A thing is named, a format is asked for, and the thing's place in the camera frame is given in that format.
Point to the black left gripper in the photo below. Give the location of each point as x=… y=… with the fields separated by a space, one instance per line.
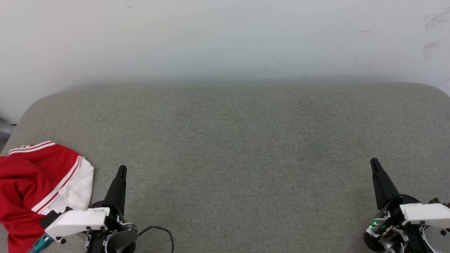
x=117 y=225

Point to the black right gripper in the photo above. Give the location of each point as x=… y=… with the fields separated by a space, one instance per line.
x=385 y=221

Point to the red and white jersey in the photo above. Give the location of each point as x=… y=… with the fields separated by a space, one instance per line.
x=28 y=179

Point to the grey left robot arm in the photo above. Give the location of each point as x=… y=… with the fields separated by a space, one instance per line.
x=105 y=244

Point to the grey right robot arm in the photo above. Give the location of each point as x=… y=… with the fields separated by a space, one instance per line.
x=415 y=240

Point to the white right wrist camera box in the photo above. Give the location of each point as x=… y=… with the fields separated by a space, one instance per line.
x=427 y=213

